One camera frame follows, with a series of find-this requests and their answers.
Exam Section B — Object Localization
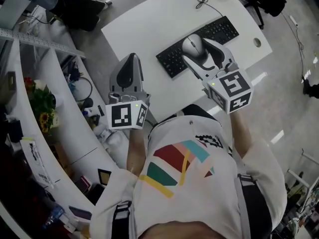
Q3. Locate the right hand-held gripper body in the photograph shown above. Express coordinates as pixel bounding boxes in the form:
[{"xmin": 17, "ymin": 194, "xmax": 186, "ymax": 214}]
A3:
[{"xmin": 199, "ymin": 61, "xmax": 255, "ymax": 115}]

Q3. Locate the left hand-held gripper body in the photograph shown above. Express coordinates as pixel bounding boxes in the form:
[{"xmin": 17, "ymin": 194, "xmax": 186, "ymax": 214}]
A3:
[{"xmin": 105, "ymin": 84, "xmax": 152, "ymax": 130}]

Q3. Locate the grey computer mouse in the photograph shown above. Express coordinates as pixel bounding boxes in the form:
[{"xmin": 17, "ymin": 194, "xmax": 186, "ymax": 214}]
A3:
[{"xmin": 181, "ymin": 33, "xmax": 210, "ymax": 62}]

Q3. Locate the person's left forearm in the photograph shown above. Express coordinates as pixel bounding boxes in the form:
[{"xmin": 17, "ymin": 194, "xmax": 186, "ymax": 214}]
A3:
[{"xmin": 126, "ymin": 127, "xmax": 151, "ymax": 177}]

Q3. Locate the person's right forearm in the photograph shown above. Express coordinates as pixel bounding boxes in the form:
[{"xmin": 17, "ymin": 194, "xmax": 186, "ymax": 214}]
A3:
[{"xmin": 228, "ymin": 110, "xmax": 253, "ymax": 159}]

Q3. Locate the black keyboard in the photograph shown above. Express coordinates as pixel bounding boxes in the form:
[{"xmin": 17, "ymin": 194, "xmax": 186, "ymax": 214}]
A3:
[{"xmin": 156, "ymin": 15, "xmax": 240, "ymax": 79}]

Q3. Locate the white curved shelf unit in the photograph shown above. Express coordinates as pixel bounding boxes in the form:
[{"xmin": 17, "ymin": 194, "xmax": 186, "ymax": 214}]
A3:
[{"xmin": 0, "ymin": 37, "xmax": 125, "ymax": 239}]

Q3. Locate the black framed picture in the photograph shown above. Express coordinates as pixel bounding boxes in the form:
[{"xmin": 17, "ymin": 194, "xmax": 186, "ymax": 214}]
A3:
[{"xmin": 97, "ymin": 168, "xmax": 112, "ymax": 186}]

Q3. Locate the black bag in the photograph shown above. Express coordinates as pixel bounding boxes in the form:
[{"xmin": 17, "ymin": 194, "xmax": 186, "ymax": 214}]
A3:
[{"xmin": 49, "ymin": 0, "xmax": 106, "ymax": 32}]

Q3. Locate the flower bouquet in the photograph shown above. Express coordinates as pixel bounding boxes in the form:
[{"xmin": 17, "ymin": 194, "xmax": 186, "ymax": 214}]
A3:
[{"xmin": 23, "ymin": 77, "xmax": 57, "ymax": 134}]

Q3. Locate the white printed booklet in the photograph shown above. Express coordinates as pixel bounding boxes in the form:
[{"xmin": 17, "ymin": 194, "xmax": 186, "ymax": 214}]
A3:
[{"xmin": 20, "ymin": 137, "xmax": 55, "ymax": 187}]

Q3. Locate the white printed shirt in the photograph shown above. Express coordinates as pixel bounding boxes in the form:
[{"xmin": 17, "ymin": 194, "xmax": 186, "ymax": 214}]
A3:
[{"xmin": 89, "ymin": 114, "xmax": 288, "ymax": 239}]

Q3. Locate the white metal rack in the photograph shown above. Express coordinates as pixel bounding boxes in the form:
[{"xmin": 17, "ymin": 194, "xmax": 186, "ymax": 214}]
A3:
[{"xmin": 286, "ymin": 148, "xmax": 319, "ymax": 210}]

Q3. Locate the black cable loop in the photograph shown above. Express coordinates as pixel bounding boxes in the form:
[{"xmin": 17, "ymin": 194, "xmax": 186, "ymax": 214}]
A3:
[{"xmin": 71, "ymin": 76, "xmax": 94, "ymax": 102}]

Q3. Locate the long floor cable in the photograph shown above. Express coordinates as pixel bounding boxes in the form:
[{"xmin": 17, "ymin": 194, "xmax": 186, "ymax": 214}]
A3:
[{"xmin": 281, "ymin": 10, "xmax": 307, "ymax": 80}]

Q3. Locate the perforated metal rail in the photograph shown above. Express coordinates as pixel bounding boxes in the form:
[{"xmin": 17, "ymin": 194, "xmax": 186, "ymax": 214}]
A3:
[{"xmin": 0, "ymin": 27, "xmax": 87, "ymax": 59}]

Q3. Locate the black grey shoulder strap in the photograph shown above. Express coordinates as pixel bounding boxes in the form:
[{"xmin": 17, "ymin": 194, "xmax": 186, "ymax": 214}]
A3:
[
  {"xmin": 111, "ymin": 200, "xmax": 133, "ymax": 239},
  {"xmin": 237, "ymin": 172, "xmax": 273, "ymax": 239}
]

